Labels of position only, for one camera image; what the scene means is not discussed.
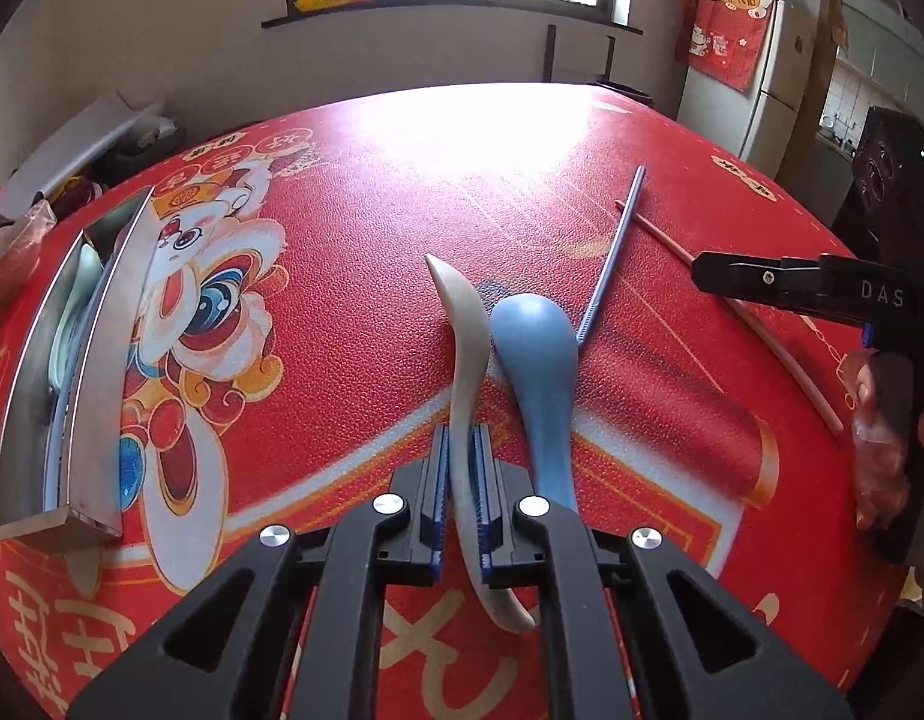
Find dark window sill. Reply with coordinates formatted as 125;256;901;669
262;4;644;37

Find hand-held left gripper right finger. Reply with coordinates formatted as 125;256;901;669
469;424;857;720

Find person's right hand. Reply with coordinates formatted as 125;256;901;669
837;349;913;533

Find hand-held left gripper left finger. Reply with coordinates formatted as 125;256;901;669
68;424;454;720

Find blue spoon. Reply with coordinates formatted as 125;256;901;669
490;292;581;515

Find pale kitchen wall cabinets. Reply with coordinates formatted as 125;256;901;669
841;0;924;102

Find black folding chair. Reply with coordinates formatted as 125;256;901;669
544;24;656;106

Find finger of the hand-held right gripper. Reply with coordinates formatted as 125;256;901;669
691;251;827;308

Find pink bowl with plastic wrap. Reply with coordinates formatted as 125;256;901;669
0;199;58;308

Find pink chopstick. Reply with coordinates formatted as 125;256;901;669
614;199;845;436

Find dark red yellow cloth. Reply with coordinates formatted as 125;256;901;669
53;176;110;220

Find grey rolled sheet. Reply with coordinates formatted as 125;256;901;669
0;94;167;218

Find dark bin with bags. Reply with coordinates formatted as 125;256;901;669
102;116;182;166

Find wooden door frame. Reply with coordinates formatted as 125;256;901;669
807;0;845;166

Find beige spoon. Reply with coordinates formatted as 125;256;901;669
424;253;538;635

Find blue chopstick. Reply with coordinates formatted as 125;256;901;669
576;165;648;350

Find green rice paddle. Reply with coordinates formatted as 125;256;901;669
46;244;107;391

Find cream refrigerator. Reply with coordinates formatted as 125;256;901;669
676;0;819;185

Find metal utensil tray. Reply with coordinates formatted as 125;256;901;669
0;186;157;552

